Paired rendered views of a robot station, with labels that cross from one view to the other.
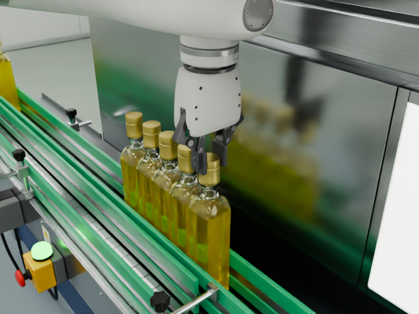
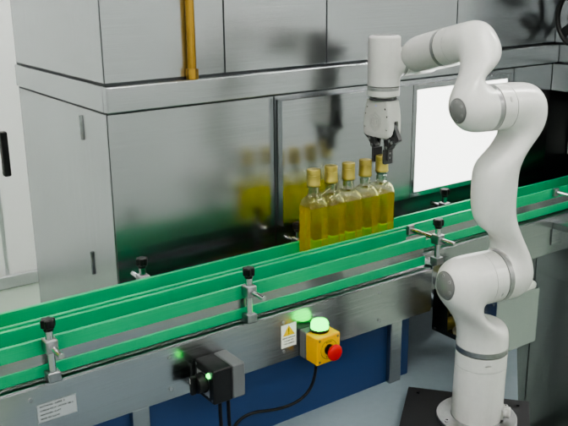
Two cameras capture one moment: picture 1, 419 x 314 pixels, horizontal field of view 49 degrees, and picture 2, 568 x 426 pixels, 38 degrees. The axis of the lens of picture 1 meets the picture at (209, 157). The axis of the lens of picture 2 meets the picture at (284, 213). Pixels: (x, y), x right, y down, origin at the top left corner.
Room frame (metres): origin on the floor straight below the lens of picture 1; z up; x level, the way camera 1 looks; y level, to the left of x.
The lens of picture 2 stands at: (0.79, 2.15, 1.82)
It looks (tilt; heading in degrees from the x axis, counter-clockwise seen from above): 17 degrees down; 273
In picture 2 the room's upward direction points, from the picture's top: 1 degrees counter-clockwise
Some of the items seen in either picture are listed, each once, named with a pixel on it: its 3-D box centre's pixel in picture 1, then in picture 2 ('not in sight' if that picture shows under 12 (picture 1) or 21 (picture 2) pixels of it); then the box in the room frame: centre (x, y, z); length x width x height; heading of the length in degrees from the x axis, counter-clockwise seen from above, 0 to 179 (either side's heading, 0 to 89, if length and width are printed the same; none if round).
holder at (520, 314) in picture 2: not in sight; (476, 305); (0.39, 0.04, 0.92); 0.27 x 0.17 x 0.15; 129
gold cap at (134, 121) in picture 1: (134, 124); (314, 177); (0.83, 0.15, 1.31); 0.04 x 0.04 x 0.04
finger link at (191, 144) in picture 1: (192, 155); (390, 152); (0.63, 0.03, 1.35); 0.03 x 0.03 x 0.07; 39
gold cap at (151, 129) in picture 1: (152, 134); (330, 173); (0.79, 0.11, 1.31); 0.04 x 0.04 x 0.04
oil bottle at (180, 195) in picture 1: (189, 228); (363, 222); (0.70, 0.04, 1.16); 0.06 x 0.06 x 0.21; 38
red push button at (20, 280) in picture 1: (24, 276); (332, 351); (0.78, 0.41, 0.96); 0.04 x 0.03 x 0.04; 39
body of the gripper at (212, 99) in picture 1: (209, 93); (383, 115); (0.65, 0.00, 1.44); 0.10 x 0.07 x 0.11; 129
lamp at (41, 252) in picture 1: (41, 250); (319, 324); (0.81, 0.38, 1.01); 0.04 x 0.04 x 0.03
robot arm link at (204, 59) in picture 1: (211, 52); (383, 91); (0.66, 0.00, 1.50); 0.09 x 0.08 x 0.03; 129
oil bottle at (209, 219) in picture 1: (209, 244); (379, 218); (0.65, 0.00, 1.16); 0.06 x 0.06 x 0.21; 39
